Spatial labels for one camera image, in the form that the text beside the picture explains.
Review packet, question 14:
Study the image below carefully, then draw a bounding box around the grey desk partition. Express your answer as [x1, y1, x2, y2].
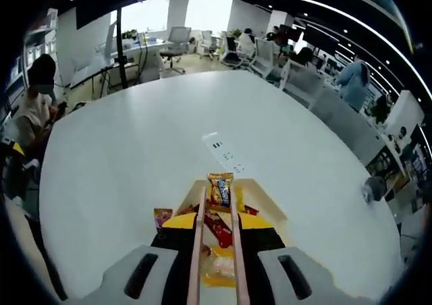
[308, 88, 385, 166]

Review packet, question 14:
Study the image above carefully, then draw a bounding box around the grey mesh office chair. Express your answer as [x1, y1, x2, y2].
[159, 26, 192, 75]

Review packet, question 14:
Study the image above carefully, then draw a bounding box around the pink purple snack packet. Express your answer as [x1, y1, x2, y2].
[154, 207, 173, 233]

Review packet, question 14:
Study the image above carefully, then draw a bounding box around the person in cream shirt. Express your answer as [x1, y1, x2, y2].
[0, 196, 58, 302]

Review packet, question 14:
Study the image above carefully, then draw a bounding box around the brown snack packet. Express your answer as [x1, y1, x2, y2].
[207, 172, 235, 207]

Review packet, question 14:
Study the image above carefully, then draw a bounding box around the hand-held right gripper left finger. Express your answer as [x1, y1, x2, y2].
[80, 212, 200, 305]

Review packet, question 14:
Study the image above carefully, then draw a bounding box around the grey desktop monitor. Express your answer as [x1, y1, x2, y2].
[103, 21, 117, 61]

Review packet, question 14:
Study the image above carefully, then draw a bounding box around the long dark red snack packet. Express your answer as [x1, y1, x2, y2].
[202, 210, 234, 248]

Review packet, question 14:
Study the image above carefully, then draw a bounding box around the black monitor screen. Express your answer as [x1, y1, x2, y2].
[74, 0, 149, 30]

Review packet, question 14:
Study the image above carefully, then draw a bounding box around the white office chair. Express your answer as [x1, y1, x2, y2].
[219, 31, 250, 70]
[200, 30, 219, 61]
[279, 60, 325, 107]
[249, 37, 283, 83]

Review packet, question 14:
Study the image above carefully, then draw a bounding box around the white storage shelf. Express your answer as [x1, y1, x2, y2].
[20, 7, 60, 80]

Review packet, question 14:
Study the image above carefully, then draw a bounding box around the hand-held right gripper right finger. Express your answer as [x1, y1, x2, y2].
[236, 212, 369, 305]

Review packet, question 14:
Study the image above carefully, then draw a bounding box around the grey tabletop object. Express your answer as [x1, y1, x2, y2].
[362, 176, 387, 203]

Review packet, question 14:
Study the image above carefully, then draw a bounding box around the beige hexagonal food container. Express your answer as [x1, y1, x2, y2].
[173, 176, 290, 291]

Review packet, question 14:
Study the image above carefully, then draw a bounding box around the black monitor stand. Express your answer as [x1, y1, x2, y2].
[116, 9, 128, 90]

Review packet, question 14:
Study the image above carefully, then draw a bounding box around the tabletop power socket panel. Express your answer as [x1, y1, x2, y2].
[201, 132, 247, 175]

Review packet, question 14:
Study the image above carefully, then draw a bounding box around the white office desk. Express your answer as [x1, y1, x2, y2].
[69, 38, 173, 86]

